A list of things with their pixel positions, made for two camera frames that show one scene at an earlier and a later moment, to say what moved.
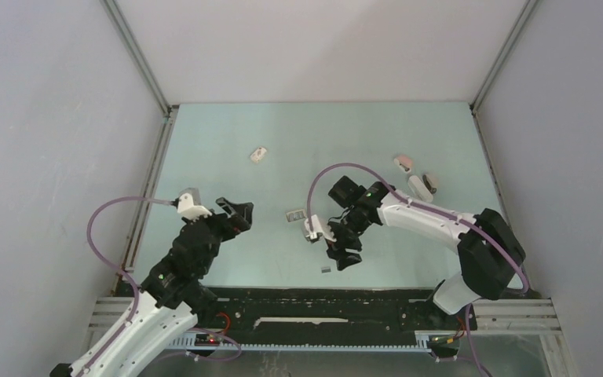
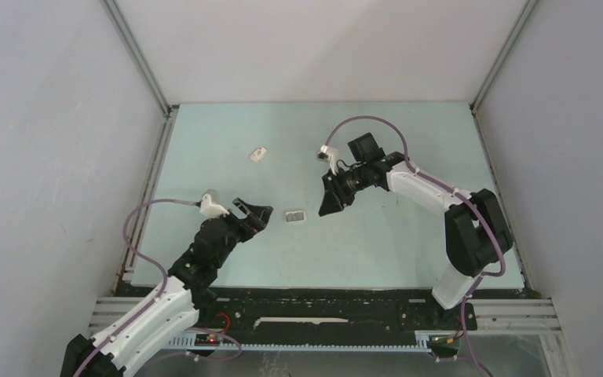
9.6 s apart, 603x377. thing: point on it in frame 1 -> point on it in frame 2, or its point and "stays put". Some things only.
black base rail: (250, 310) stays put
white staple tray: (295, 215) stays put
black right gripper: (341, 243) -> (331, 203)
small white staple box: (257, 154) stays put
